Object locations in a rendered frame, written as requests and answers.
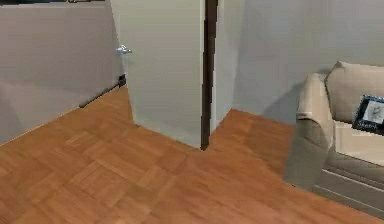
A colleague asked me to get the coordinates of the pale grey room door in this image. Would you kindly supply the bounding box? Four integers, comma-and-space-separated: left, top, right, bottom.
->
109, 0, 206, 150

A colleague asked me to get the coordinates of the beige sofa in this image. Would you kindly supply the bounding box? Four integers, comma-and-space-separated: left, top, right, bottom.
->
282, 60, 384, 220

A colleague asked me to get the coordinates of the silver door handle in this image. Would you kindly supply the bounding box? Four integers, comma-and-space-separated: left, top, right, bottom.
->
115, 44, 133, 57

